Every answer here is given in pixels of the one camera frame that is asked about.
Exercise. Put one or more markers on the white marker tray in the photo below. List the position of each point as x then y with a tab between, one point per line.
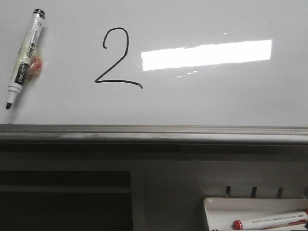
220	213

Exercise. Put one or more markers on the grey whiteboard frame ledge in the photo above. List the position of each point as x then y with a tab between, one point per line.
150	134

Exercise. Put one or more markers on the black tray hook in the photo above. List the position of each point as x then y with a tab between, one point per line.
227	191
253	192
279	193

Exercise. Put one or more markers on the white whiteboard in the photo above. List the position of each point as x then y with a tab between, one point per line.
160	62

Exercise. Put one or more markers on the red capped whiteboard marker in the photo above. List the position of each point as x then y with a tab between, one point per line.
279	220

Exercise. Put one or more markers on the black whiteboard marker with magnet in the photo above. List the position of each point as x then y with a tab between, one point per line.
25	56

